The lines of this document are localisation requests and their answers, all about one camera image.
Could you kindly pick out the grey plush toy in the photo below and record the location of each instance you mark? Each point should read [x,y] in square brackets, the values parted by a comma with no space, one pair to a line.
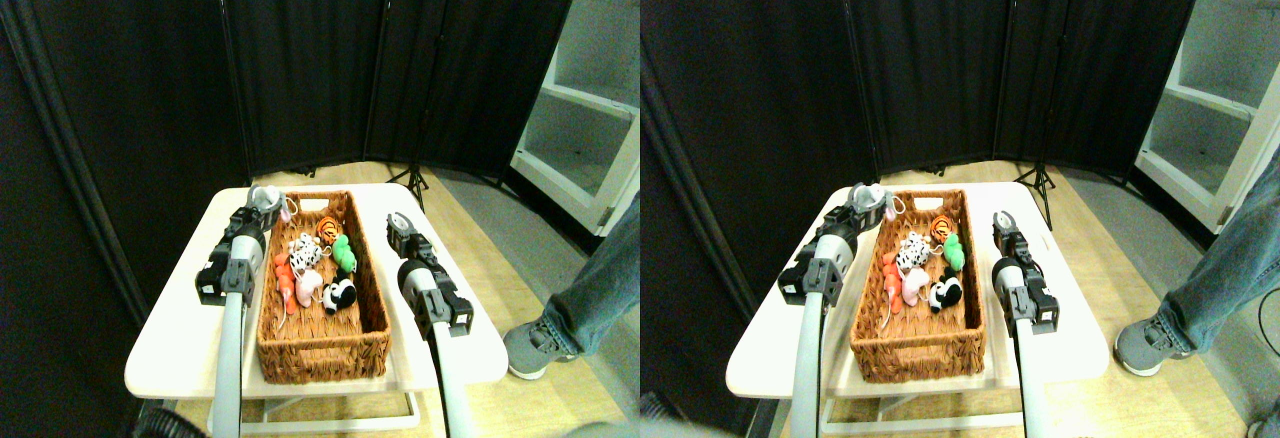
[265,198]
[866,198]

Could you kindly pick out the green plush toy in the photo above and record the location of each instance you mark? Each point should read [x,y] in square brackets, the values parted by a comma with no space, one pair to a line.
[345,253]
[955,251]

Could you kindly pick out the black spotted white cow toy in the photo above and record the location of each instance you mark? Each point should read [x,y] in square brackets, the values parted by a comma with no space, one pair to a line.
[305,253]
[912,253]

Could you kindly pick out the orange plush toy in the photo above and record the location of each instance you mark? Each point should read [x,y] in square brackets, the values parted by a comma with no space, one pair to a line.
[285,280]
[892,280]

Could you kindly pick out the orange striped tiger toy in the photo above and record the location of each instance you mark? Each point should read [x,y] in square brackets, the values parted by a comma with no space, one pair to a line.
[327,228]
[941,228]

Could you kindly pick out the black and white panda toy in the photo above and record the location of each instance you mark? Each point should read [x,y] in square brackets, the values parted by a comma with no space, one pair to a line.
[945,293]
[340,296]

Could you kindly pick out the pink plush toy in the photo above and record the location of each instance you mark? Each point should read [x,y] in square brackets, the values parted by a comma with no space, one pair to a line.
[308,286]
[915,284]

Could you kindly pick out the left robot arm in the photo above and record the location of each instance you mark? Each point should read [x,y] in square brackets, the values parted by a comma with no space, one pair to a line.
[830,250]
[245,253]

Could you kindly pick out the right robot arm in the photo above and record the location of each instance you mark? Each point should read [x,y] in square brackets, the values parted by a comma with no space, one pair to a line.
[1008,278]
[415,283]

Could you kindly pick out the black curtain stand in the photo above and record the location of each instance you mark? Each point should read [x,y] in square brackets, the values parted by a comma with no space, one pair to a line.
[414,172]
[1040,168]

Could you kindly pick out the white table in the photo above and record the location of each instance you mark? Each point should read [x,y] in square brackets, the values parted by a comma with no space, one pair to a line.
[1070,338]
[200,338]

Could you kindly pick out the brown wicker basket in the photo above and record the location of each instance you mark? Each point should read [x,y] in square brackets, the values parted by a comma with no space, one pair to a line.
[310,358]
[915,358]

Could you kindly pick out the person's legs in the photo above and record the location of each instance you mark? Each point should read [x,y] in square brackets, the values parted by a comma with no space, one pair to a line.
[600,278]
[1220,268]

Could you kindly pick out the white shelf unit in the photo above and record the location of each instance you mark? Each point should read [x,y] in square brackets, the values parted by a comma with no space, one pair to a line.
[580,138]
[1200,128]

